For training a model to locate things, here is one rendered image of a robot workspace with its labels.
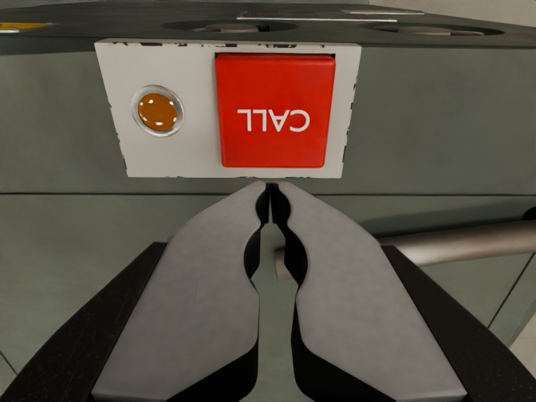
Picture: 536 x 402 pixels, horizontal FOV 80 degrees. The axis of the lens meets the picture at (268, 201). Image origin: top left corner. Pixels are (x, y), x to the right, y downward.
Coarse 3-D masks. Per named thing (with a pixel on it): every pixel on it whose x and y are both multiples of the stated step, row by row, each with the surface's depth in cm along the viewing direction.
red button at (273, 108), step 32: (224, 64) 16; (256, 64) 16; (288, 64) 16; (320, 64) 16; (224, 96) 16; (256, 96) 16; (288, 96) 16; (320, 96) 16; (224, 128) 17; (256, 128) 17; (288, 128) 17; (320, 128) 17; (224, 160) 18; (256, 160) 18; (288, 160) 18; (320, 160) 18
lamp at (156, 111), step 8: (144, 96) 17; (152, 96) 17; (160, 96) 17; (144, 104) 17; (152, 104) 17; (160, 104) 17; (168, 104) 17; (144, 112) 18; (152, 112) 18; (160, 112) 18; (168, 112) 18; (176, 112) 18; (144, 120) 18; (152, 120) 18; (160, 120) 18; (168, 120) 18; (152, 128) 18; (160, 128) 18; (168, 128) 18
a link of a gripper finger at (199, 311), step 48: (240, 192) 11; (192, 240) 8; (240, 240) 9; (144, 288) 7; (192, 288) 7; (240, 288) 7; (144, 336) 6; (192, 336) 6; (240, 336) 6; (96, 384) 5; (144, 384) 5; (192, 384) 5; (240, 384) 6
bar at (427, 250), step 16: (496, 224) 22; (512, 224) 22; (528, 224) 21; (384, 240) 22; (400, 240) 22; (416, 240) 22; (432, 240) 22; (448, 240) 21; (464, 240) 21; (480, 240) 21; (496, 240) 21; (512, 240) 21; (528, 240) 21; (416, 256) 21; (432, 256) 21; (448, 256) 21; (464, 256) 21; (480, 256) 21; (496, 256) 22; (288, 272) 22
